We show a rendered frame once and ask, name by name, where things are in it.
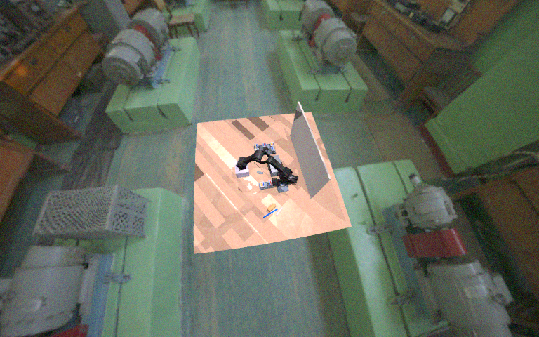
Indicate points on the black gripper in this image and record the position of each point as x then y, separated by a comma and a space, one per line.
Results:
275, 181

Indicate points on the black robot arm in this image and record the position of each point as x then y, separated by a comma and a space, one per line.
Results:
284, 172

